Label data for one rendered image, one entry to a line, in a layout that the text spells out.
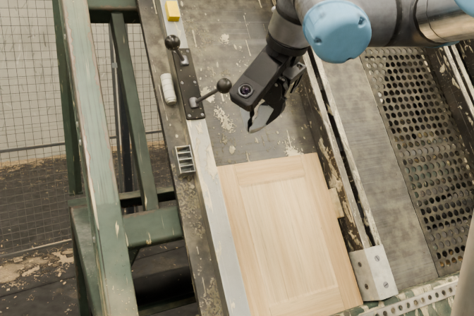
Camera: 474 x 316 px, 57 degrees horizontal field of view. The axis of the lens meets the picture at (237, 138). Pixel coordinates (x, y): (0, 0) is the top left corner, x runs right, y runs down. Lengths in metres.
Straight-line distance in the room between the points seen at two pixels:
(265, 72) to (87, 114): 0.48
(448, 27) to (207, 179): 0.67
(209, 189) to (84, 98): 0.36
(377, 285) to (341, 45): 0.75
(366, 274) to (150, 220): 0.55
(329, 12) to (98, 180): 0.63
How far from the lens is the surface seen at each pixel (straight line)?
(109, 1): 1.31
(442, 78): 1.68
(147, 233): 1.06
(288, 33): 0.68
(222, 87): 1.02
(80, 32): 1.14
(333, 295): 1.16
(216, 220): 1.03
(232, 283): 1.02
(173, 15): 1.21
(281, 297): 1.10
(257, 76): 0.70
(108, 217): 0.97
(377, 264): 1.18
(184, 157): 1.09
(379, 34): 0.59
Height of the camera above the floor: 1.56
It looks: 14 degrees down
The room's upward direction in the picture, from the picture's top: straight up
